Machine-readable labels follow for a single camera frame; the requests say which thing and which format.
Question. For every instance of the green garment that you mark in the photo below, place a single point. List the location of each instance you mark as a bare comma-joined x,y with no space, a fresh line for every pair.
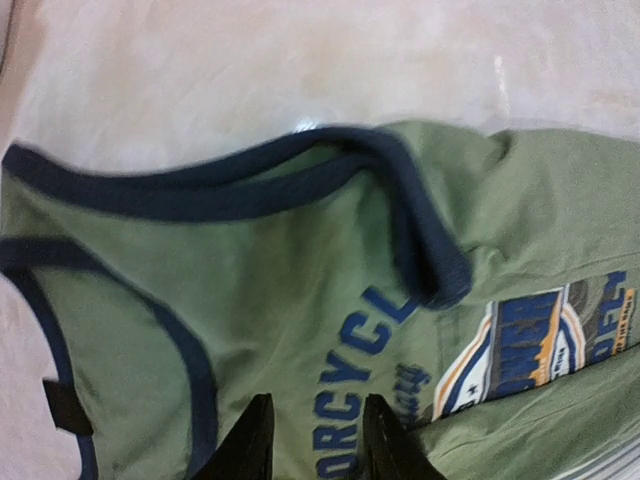
486,286

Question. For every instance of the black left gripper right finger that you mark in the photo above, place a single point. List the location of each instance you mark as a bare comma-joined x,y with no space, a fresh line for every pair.
390,452

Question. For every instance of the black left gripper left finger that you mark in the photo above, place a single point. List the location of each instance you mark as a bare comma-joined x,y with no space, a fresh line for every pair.
246,453

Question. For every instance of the aluminium front rail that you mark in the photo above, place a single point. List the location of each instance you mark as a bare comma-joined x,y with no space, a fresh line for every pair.
620,463

